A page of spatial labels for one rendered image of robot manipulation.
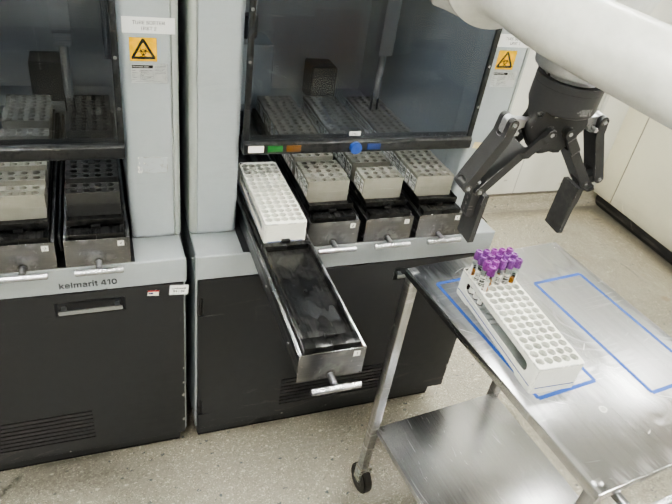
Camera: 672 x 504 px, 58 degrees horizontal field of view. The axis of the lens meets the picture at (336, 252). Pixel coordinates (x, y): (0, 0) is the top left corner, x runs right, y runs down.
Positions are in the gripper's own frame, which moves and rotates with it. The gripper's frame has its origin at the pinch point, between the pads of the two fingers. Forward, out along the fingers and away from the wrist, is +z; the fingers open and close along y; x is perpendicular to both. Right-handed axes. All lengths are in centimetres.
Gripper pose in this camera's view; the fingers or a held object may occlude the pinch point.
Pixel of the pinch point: (512, 224)
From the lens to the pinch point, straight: 80.9
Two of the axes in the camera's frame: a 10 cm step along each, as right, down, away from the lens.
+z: -1.4, 7.7, 6.2
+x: -3.1, -6.3, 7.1
